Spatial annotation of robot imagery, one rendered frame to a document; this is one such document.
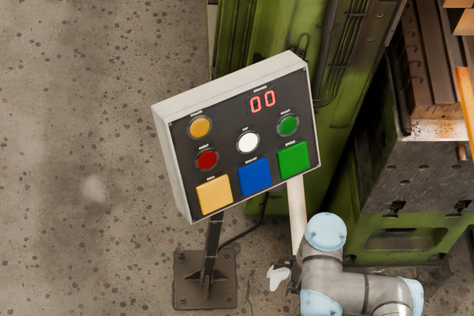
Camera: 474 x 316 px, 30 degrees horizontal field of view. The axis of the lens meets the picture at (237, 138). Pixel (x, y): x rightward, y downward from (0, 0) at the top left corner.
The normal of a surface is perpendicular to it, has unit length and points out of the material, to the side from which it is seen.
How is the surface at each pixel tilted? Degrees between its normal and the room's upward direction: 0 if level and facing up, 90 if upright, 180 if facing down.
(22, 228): 0
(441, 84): 0
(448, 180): 90
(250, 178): 60
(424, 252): 90
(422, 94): 0
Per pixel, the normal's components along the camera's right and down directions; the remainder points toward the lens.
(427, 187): 0.05, 0.88
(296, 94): 0.45, 0.45
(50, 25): 0.08, -0.48
